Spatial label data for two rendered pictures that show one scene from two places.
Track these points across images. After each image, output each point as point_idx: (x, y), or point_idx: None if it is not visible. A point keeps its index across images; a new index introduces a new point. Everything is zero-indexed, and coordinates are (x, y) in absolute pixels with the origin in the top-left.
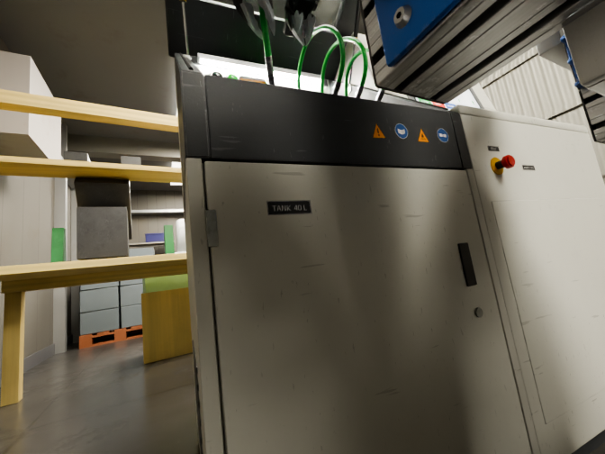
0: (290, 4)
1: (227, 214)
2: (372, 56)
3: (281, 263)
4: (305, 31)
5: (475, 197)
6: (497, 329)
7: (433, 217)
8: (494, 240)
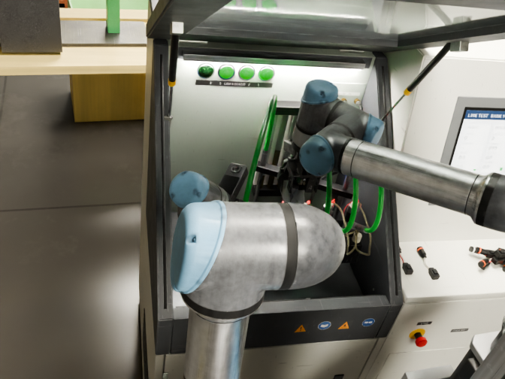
0: (285, 172)
1: (173, 374)
2: None
3: None
4: (294, 192)
5: (373, 353)
6: None
7: (322, 365)
8: (373, 371)
